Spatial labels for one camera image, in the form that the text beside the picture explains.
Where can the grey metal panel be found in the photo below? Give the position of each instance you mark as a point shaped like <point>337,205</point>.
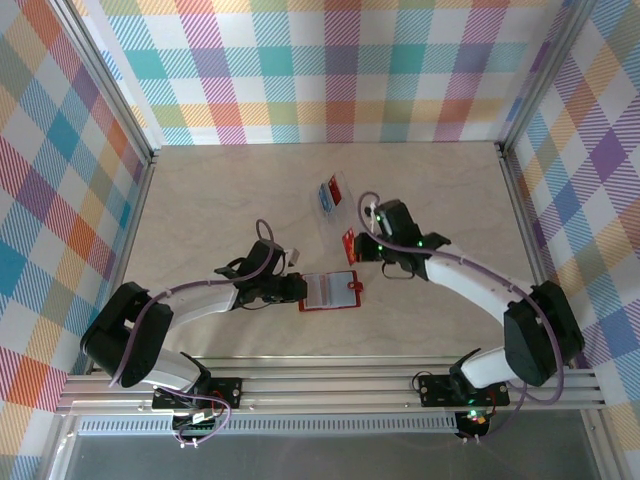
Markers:
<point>325,457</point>

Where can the green terminal controller board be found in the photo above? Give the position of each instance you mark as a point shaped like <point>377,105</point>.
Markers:
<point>197,425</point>

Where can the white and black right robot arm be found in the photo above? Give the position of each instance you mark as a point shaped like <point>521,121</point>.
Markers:
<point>540,330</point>

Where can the aluminium frame rails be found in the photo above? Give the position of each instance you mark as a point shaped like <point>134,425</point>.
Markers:
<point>325,387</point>

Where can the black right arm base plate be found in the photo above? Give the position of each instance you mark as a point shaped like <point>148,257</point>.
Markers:
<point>435,390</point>

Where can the red leather card holder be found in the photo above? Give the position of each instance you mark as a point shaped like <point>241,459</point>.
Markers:
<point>335,290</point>

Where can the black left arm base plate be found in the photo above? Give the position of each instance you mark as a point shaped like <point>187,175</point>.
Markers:
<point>230,392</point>

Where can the aluminium side rail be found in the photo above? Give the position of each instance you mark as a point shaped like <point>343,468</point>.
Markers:
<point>131,235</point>
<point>531,225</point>

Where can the clear plastic card stand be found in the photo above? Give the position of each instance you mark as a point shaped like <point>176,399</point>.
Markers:
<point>337,222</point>

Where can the red credit card yellow print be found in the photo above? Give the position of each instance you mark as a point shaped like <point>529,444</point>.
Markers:
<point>348,247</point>

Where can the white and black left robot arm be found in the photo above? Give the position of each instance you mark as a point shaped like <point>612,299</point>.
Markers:
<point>200,300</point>

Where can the controller board with lights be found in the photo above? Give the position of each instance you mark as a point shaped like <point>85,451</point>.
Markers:
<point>475,420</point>

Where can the aluminium frame post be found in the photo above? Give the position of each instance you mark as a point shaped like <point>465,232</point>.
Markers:
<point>545,75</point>
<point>107,85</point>

